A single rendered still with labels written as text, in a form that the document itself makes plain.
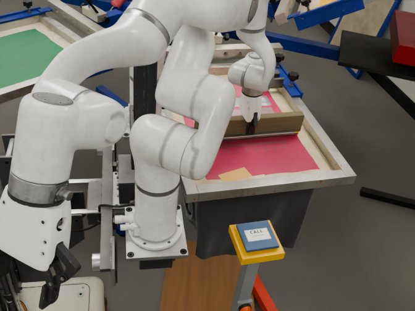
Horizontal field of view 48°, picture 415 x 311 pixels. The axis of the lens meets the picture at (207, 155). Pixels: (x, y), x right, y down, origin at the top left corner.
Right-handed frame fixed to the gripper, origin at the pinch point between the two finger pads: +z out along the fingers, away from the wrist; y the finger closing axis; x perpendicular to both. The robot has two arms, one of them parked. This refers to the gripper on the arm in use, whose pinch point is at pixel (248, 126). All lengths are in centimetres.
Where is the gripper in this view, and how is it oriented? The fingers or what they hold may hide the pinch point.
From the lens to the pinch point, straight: 169.1
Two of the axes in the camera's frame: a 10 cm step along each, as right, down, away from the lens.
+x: 9.7, -1.5, 2.1
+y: 2.6, 6.4, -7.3
